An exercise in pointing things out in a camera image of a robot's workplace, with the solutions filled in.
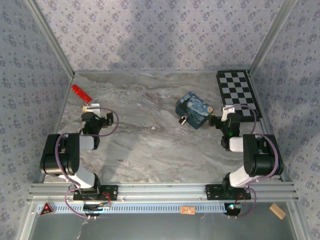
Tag starry night print tin box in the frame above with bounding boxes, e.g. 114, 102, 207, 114
174, 91, 214, 130

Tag black and grey checkerboard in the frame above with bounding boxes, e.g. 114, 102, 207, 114
216, 70, 263, 123

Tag red glitter tube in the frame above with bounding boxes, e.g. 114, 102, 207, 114
71, 84, 93, 104

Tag round black LED board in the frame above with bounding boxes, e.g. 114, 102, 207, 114
223, 202, 243, 217

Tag black left connector board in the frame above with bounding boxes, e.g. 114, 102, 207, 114
83, 203, 112, 216

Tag red triangle warning sticker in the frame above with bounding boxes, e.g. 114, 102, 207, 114
37, 201, 55, 216

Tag wooden block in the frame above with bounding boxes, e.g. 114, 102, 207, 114
268, 202, 287, 220

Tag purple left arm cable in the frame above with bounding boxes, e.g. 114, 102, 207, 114
55, 106, 120, 221

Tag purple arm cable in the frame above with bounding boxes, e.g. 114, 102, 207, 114
55, 106, 120, 221
228, 104, 280, 220

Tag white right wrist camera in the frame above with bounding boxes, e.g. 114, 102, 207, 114
221, 105, 235, 121

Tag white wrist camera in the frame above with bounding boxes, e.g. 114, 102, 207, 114
221, 105, 235, 121
86, 102, 105, 118

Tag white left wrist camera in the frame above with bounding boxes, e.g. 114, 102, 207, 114
86, 102, 105, 118

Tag aluminium side rail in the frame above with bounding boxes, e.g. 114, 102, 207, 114
39, 74, 76, 184
249, 72, 286, 181

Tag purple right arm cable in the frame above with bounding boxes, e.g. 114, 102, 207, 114
228, 104, 280, 220

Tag aluminium front rail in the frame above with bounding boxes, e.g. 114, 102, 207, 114
27, 182, 300, 201

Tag slotted grey cable duct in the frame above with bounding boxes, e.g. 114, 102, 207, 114
37, 202, 227, 215

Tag aluminium frame post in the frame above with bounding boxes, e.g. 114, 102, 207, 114
24, 0, 76, 77
249, 0, 299, 75

